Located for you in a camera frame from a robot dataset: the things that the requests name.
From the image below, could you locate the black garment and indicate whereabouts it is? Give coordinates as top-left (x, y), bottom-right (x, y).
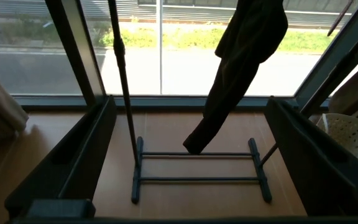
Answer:
top-left (181, 0), bottom-right (289, 156)

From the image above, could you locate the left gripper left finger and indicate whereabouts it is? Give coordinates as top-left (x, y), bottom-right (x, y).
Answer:
top-left (4, 95), bottom-right (118, 218)

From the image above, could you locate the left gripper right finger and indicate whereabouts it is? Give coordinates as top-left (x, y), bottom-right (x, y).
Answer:
top-left (263, 96), bottom-right (358, 218)

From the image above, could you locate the white laundry basket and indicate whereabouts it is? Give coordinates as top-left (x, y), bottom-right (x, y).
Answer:
top-left (315, 113), bottom-right (358, 168)

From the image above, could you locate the black clothes rack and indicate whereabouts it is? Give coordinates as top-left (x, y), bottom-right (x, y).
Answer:
top-left (107, 0), bottom-right (358, 205)

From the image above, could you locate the window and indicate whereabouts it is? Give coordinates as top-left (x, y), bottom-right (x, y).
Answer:
top-left (0, 0), bottom-right (358, 111)

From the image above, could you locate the pink clothes hanger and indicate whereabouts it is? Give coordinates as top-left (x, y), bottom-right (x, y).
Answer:
top-left (327, 0), bottom-right (354, 37)

